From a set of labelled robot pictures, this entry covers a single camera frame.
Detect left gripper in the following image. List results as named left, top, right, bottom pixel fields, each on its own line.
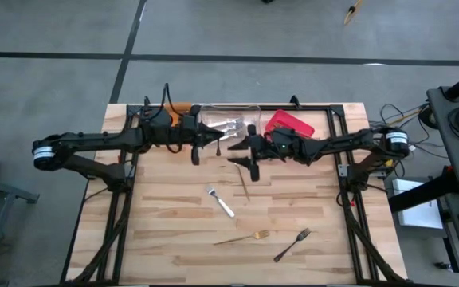
left=178, top=104, right=226, bottom=147

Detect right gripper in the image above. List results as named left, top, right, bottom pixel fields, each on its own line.
left=227, top=124, right=278, bottom=171

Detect gold fork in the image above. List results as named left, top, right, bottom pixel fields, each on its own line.
left=234, top=163, right=251, bottom=202
left=212, top=229, right=271, bottom=246

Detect red plastic bin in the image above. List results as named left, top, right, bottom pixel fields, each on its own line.
left=264, top=108, right=316, bottom=139

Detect clear plastic bin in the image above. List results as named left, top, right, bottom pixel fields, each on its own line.
left=198, top=103, right=263, bottom=147

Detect orange plastic bin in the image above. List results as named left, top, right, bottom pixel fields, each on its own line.
left=164, top=101, right=193, bottom=117

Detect yellow black floor tool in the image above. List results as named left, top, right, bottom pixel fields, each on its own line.
left=343, top=0, right=364, bottom=27

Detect black diagonal beam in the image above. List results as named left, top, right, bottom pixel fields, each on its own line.
left=387, top=165, right=459, bottom=214

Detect white box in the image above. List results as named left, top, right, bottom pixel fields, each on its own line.
left=391, top=178, right=445, bottom=230

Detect grey equipment cart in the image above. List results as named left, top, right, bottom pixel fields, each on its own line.
left=426, top=85, right=459, bottom=287

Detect grey side table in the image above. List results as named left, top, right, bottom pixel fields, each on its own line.
left=0, top=171, right=40, bottom=286

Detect yellow floor cable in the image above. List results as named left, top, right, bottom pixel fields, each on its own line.
left=396, top=105, right=430, bottom=123

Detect black floor cables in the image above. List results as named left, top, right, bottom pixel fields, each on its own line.
left=379, top=102, right=434, bottom=156

